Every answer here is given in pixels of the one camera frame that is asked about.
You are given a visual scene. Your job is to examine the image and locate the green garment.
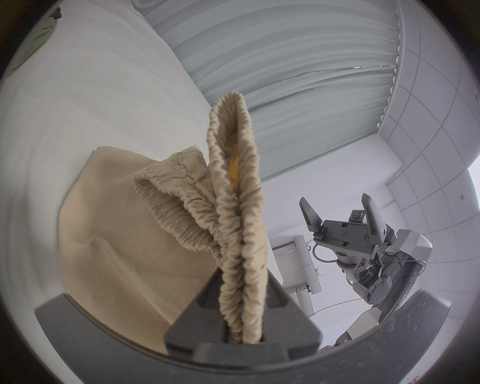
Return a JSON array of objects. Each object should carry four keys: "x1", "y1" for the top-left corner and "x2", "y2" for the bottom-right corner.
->
[{"x1": 10, "y1": 17, "x2": 58, "y2": 74}]

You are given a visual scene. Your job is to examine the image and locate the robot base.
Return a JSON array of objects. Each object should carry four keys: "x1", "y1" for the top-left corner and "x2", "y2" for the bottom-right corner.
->
[{"x1": 271, "y1": 233, "x2": 324, "y2": 319}]

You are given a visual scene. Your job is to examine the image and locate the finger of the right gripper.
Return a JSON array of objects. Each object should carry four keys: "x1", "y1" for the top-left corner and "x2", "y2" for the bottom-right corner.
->
[
  {"x1": 299, "y1": 196, "x2": 326, "y2": 234},
  {"x1": 361, "y1": 193, "x2": 388, "y2": 245}
]

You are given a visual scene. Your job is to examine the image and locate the beige drawstring shorts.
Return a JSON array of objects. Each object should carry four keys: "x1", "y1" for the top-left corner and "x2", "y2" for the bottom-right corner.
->
[{"x1": 58, "y1": 92, "x2": 269, "y2": 355}]

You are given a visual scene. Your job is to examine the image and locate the pale grey curtain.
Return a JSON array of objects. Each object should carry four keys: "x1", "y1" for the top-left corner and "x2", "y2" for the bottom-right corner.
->
[
  {"x1": 131, "y1": 0, "x2": 404, "y2": 113},
  {"x1": 245, "y1": 65, "x2": 399, "y2": 184}
]

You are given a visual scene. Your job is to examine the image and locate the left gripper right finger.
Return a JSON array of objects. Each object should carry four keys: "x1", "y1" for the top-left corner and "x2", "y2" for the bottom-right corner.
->
[{"x1": 262, "y1": 273, "x2": 323, "y2": 353}]

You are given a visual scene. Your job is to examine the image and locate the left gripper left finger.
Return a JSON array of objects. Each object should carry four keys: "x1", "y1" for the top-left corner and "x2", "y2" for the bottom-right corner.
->
[{"x1": 164, "y1": 267, "x2": 226, "y2": 355}]

